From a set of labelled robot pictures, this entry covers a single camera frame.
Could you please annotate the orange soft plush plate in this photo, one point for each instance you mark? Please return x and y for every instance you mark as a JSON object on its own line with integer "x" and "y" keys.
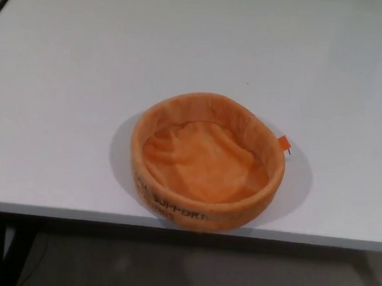
{"x": 205, "y": 171}

